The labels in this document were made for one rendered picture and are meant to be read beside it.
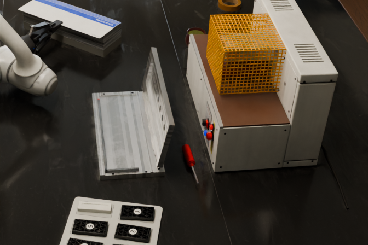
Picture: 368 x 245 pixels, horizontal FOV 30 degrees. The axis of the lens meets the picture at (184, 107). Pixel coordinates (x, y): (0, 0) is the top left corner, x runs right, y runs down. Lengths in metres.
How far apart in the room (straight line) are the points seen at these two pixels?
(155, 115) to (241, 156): 0.33
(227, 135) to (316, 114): 0.29
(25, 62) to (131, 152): 0.47
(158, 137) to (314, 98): 0.51
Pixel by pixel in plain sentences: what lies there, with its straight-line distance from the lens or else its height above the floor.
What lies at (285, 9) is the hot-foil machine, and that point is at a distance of 2.41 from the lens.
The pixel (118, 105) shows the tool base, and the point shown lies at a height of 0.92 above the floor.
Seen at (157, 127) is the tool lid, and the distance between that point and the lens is 2.26.
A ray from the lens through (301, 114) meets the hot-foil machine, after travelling 2.16.
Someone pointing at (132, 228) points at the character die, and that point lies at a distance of 2.03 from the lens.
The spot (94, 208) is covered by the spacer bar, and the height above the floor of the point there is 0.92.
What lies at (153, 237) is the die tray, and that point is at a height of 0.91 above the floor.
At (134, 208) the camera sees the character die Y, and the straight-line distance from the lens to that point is 2.08.
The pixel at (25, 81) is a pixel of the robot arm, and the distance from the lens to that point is 2.42.
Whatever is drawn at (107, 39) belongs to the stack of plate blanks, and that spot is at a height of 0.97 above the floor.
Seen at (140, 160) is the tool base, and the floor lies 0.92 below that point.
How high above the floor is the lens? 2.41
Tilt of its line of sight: 37 degrees down
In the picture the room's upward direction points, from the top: 5 degrees clockwise
